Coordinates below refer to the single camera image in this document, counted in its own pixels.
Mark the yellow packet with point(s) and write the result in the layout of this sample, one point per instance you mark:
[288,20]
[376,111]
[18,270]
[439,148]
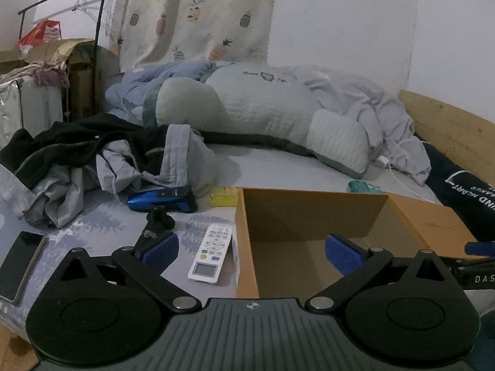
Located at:
[222,197]

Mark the grey duvet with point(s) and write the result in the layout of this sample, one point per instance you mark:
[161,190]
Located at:
[379,123]

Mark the orange cardboard box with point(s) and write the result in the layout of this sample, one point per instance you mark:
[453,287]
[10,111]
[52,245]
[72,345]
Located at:
[309,216]

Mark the pale green backrest pillow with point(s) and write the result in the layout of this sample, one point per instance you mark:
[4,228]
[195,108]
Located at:
[251,104]

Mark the black smartphone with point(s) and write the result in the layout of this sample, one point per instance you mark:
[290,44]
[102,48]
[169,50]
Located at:
[19,262]

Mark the black jacket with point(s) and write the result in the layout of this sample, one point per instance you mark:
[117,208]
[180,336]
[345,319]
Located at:
[77,135]

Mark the black clamp mount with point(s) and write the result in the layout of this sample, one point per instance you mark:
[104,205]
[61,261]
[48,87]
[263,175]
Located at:
[158,218]

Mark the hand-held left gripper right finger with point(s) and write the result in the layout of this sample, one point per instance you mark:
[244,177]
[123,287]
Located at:
[344,253]

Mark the white remote control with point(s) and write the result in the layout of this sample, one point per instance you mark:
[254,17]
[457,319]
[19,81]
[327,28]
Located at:
[212,247]

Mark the white charger plug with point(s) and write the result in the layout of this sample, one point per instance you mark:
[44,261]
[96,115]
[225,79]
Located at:
[383,161]

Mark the black metal clothes rack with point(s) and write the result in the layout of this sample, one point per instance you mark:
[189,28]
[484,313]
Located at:
[101,15]

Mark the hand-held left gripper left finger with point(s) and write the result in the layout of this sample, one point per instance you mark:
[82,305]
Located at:
[160,249]

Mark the red plastic bag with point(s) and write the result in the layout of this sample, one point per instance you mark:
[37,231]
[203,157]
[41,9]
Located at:
[42,31]

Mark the navy printed blanket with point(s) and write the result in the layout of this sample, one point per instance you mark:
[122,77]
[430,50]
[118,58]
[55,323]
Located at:
[456,201]

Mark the pink crumpled cloth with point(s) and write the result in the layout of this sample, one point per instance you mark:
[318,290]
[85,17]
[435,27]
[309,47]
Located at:
[50,75]

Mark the brown cardboard carton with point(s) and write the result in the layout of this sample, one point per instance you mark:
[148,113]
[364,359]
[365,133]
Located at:
[81,81]

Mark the wooden headboard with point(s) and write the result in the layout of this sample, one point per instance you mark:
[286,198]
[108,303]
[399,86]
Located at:
[444,131]

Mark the grey printed bed sheet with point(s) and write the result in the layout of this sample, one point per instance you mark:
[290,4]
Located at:
[270,166]

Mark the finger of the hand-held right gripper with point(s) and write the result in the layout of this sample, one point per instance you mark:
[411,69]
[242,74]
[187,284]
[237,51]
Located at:
[480,248]
[473,262]

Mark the pineapple print curtain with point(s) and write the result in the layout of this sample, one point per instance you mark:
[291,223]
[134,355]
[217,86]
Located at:
[185,27]

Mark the light blue blanket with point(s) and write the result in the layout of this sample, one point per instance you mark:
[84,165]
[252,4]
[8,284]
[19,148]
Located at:
[131,85]

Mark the plastic covered white case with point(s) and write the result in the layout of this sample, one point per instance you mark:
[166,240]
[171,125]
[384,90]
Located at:
[31,112]

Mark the pile of dark and grey clothes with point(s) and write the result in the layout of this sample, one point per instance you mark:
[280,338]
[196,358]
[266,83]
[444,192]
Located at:
[178,154]

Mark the blue electric shaver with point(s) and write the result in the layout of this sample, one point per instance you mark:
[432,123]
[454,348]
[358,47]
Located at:
[162,199]

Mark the green tissue pack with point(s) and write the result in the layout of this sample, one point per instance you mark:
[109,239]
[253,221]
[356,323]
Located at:
[363,186]

